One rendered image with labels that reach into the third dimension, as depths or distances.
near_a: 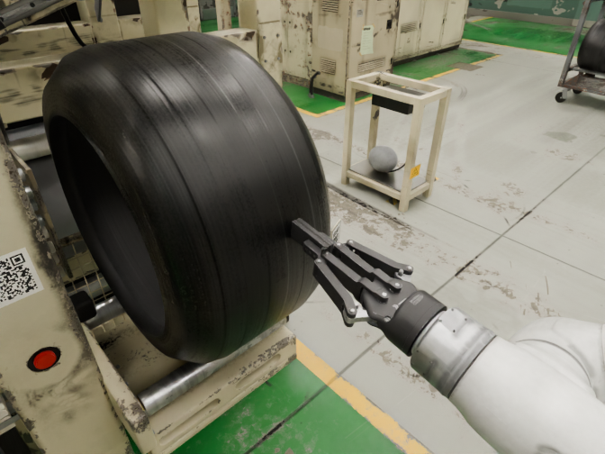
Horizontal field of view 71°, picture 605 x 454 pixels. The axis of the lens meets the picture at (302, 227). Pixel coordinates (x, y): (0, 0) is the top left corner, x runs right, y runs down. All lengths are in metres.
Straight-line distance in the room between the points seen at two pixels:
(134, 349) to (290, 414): 0.94
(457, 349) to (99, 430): 0.69
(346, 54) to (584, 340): 4.67
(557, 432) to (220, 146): 0.48
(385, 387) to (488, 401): 1.52
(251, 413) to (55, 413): 1.13
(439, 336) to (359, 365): 1.56
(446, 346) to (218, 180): 0.33
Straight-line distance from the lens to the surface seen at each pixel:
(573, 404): 0.49
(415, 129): 2.82
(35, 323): 0.75
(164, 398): 0.87
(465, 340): 0.49
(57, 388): 0.85
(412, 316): 0.51
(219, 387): 0.91
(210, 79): 0.65
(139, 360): 1.08
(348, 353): 2.08
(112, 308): 1.06
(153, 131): 0.57
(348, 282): 0.56
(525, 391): 0.48
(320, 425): 1.87
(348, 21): 5.03
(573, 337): 0.61
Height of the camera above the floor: 1.60
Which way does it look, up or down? 34 degrees down
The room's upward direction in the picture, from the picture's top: straight up
